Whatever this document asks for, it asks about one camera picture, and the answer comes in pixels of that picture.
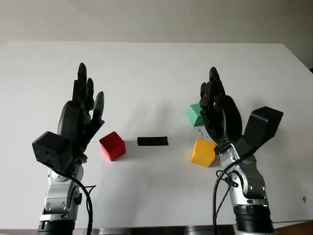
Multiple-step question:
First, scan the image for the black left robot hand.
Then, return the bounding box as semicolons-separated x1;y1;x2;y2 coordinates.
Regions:
57;62;106;160

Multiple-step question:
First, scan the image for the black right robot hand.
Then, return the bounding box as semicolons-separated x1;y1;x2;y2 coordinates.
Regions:
199;66;244;152

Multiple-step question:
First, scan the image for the green block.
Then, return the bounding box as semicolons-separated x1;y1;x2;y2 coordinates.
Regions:
187;103;205;127

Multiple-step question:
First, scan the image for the yellow block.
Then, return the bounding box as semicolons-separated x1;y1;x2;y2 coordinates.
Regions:
190;138;218;168

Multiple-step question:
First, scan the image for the red block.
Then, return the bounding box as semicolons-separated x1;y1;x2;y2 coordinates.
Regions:
99;131;126;162

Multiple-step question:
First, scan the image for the black tape strip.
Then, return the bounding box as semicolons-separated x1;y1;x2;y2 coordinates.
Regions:
137;136;169;147

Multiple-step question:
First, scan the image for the dark robot torso edge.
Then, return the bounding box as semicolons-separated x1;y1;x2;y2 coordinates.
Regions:
97;226;235;235

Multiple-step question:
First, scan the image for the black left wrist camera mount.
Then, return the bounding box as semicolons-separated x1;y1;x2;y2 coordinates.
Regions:
31;131;74;176

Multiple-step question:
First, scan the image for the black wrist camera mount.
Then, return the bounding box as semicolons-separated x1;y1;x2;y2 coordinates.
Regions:
31;131;74;176
234;106;284;160

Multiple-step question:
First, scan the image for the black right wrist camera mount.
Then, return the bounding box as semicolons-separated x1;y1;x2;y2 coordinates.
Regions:
234;106;284;160

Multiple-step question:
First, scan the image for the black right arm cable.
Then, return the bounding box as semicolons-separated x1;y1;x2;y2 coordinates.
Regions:
212;151;257;235

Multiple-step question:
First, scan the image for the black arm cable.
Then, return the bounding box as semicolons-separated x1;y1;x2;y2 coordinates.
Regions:
212;151;257;235
55;168;97;235

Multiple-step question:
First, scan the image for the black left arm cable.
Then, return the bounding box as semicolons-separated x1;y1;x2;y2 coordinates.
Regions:
55;168;97;235

